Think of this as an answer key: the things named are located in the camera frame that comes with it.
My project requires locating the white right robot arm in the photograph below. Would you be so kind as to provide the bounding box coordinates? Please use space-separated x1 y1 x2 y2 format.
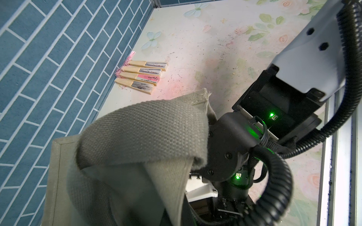
191 1 362 226

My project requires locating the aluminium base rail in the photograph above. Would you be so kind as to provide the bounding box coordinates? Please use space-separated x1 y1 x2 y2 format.
317 105 362 226

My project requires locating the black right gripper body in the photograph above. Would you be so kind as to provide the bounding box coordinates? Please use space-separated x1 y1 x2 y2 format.
189 169 255 226

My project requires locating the brown folding fan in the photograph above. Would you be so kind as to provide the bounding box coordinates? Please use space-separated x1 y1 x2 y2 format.
122 66 163 76

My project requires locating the pink folding fan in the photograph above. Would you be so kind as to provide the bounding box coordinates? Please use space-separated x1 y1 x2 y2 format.
116 72 160 86

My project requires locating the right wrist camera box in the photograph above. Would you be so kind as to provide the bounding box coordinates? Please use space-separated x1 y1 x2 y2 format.
185 175 218 202

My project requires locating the black patterned bamboo folding fan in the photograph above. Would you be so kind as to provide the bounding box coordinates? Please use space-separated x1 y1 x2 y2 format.
115 78 155 94

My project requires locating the olive green canvas tote bag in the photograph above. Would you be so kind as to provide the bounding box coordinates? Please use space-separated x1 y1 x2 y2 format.
41 89 216 226

